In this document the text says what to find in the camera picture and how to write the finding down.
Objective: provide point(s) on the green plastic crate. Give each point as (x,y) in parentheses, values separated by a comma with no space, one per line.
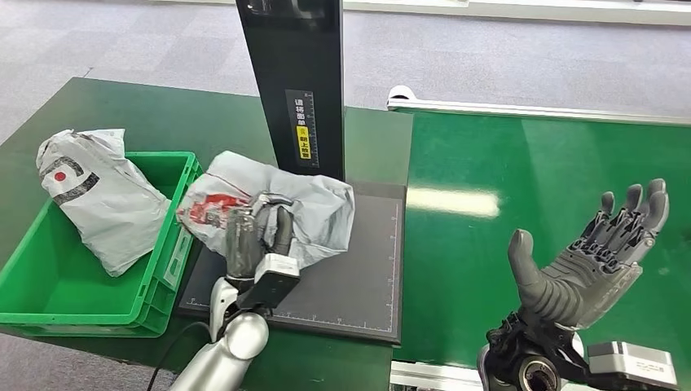
(65,291)

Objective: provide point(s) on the white skirting strip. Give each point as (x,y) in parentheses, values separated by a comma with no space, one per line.
(513,10)

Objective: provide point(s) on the black scanner column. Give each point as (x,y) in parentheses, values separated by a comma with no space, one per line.
(297,65)

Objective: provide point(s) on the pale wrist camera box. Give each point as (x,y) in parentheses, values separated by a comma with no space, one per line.
(631,364)
(272,280)

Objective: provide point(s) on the green conveyor belt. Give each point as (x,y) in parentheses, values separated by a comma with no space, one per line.
(475,259)

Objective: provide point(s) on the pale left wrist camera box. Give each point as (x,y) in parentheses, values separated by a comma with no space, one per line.
(272,280)

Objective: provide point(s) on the white package with red print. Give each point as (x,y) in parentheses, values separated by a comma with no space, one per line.
(318,210)

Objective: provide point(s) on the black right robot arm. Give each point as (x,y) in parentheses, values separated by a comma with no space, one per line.
(529,361)

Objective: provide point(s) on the clear crate label holder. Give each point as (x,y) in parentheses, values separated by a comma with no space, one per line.
(178,259)

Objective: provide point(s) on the white conveyor roller cap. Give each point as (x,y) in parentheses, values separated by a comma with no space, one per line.
(400,93)

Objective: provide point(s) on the grey package with red dot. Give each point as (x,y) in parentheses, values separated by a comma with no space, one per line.
(108,210)

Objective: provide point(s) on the short aluminium conveyor rail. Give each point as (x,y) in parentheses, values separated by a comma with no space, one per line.
(432,376)

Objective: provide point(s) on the black scanner base plate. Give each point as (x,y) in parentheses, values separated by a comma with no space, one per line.
(351,280)

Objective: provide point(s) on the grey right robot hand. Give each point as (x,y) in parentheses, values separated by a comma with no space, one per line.
(583,280)

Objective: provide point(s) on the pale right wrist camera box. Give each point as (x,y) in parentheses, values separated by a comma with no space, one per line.
(631,364)

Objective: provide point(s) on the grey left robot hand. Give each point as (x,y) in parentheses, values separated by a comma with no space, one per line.
(248,243)

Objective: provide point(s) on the long aluminium conveyor rail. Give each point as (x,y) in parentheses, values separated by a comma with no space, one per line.
(540,111)

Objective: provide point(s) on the black and yellow column label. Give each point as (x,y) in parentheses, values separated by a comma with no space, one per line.
(303,129)

